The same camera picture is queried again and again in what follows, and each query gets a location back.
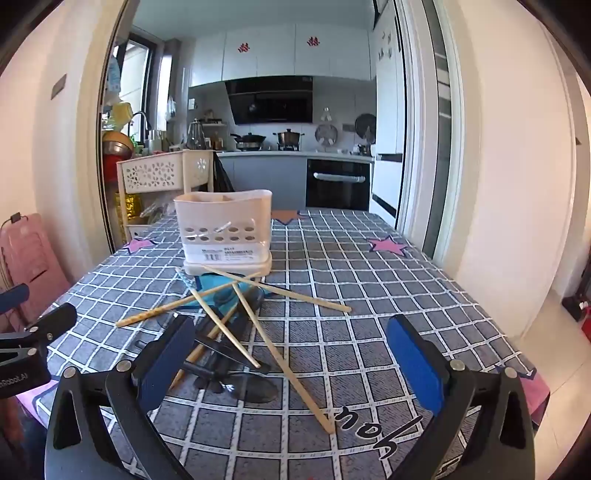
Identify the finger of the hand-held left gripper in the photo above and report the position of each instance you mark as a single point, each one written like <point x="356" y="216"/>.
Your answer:
<point x="14" y="296"/>
<point x="53" y="323"/>

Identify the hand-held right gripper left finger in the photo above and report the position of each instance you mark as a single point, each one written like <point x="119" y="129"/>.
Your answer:
<point x="161" y="364"/>

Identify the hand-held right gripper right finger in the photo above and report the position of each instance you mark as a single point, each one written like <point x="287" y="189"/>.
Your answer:
<point x="415" y="364"/>

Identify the grey translucent plastic spoon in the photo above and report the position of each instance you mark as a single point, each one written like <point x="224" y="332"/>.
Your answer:
<point x="251" y="387"/>
<point x="203" y="369"/>

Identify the white plastic utensil holder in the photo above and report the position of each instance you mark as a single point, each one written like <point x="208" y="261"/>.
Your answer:
<point x="217" y="221"/>

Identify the pink plastic stool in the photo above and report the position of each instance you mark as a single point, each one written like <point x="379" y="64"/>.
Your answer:
<point x="27" y="249"/>

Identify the grey checkered tablecloth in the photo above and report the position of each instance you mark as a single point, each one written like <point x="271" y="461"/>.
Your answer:
<point x="369" y="286"/>

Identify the gold foil bag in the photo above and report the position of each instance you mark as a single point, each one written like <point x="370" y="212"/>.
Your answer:
<point x="127" y="205"/>

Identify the clear plastic grocery bag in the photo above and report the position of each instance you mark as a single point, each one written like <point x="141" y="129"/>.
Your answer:
<point x="154" y="212"/>

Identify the white perforated storage cart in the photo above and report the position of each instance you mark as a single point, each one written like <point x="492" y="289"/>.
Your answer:
<point x="152" y="173"/>

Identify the steel mixing bowl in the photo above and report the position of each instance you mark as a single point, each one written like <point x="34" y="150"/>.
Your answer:
<point x="117" y="147"/>

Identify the black built-in oven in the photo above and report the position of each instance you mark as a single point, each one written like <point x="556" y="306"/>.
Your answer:
<point x="339" y="194"/>

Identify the orange bowl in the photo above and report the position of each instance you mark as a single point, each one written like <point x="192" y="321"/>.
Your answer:
<point x="115" y="136"/>

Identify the black garbage bag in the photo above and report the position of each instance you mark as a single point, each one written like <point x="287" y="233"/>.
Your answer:
<point x="224" y="180"/>

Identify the grey kitchen counter cabinet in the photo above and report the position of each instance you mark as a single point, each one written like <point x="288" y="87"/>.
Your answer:
<point x="268" y="180"/>

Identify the steel kitchen faucet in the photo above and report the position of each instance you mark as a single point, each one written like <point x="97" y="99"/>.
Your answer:
<point x="138" y="114"/>

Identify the white sliding door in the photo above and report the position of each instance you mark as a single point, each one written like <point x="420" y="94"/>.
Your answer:
<point x="443" y="138"/>

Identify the glass pitcher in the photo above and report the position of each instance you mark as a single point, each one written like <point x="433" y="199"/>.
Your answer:
<point x="196" y="136"/>

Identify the wooden spice rack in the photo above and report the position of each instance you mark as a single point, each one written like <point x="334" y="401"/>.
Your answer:
<point x="214" y="138"/>

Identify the black wok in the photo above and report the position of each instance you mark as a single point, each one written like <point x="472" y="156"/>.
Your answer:
<point x="249" y="138"/>

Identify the round metal steamer rack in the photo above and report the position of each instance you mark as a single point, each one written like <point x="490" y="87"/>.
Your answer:
<point x="326" y="136"/>

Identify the round black hanging pan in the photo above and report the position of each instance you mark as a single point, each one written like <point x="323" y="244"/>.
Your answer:
<point x="364" y="123"/>

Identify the white refrigerator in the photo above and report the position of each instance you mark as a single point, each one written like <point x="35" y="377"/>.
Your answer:
<point x="385" y="115"/>

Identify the steel cooking pot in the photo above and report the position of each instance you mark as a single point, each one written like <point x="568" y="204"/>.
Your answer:
<point x="288" y="138"/>

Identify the black range hood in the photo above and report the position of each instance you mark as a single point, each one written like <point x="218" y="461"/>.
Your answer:
<point x="272" y="101"/>

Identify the white upper kitchen cabinets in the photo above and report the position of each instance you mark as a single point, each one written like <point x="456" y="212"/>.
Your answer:
<point x="258" y="50"/>

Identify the grey wall switch plate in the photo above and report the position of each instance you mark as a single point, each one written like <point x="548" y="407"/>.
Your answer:
<point x="58" y="86"/>

